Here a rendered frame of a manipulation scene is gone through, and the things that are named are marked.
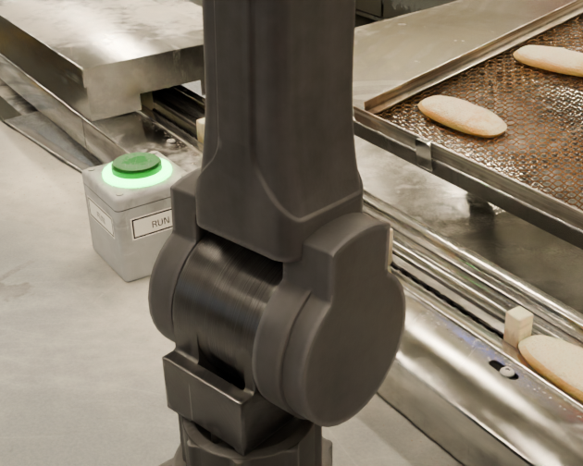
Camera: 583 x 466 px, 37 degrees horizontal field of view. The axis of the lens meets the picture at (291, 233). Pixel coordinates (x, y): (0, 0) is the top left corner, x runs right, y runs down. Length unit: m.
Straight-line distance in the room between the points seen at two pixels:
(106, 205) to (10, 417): 0.19
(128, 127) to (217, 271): 0.51
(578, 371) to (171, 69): 0.56
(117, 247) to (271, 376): 0.33
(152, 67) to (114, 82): 0.04
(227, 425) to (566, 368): 0.23
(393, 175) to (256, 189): 0.51
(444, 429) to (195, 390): 0.17
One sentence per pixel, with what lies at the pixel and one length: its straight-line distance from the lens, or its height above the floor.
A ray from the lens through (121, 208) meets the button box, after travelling 0.67.
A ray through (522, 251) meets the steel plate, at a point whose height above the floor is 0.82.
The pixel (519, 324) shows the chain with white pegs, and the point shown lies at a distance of 0.57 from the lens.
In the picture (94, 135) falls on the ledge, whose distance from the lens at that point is 0.91.
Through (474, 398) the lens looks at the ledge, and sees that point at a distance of 0.52.
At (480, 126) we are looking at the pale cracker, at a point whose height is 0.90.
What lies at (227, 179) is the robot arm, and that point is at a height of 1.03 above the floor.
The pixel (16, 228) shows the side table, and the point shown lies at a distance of 0.82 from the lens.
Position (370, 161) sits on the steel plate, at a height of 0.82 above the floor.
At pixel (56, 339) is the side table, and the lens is 0.65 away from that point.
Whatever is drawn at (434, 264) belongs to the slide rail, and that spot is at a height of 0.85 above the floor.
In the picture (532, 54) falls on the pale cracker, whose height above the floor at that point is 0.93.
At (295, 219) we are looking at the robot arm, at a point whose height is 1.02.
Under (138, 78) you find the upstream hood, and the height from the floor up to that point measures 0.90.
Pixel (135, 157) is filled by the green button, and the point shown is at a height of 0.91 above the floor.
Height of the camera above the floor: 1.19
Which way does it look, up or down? 29 degrees down
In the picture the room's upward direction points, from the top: 1 degrees counter-clockwise
